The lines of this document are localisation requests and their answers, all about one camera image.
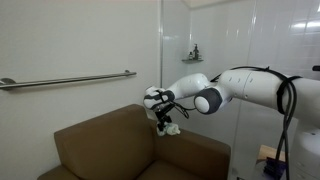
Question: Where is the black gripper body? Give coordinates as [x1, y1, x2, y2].
[156, 112, 172, 131]

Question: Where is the white blue striped towel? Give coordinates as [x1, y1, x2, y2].
[157, 123, 181, 136]

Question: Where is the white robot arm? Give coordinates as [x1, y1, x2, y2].
[143, 67, 320, 180]

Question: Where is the brown armchair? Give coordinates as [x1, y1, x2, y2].
[38, 104, 231, 180]

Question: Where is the glass shower shelf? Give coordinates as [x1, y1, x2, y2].
[182, 59, 204, 63]

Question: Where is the small clear bottle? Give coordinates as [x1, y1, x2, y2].
[188, 52, 193, 60]

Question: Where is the dark pump soap bottle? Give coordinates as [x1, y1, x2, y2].
[193, 44, 199, 60]

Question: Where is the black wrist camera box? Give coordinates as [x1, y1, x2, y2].
[155, 103, 175, 114]

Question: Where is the metal wall grab bar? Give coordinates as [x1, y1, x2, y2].
[0, 70, 136, 91]

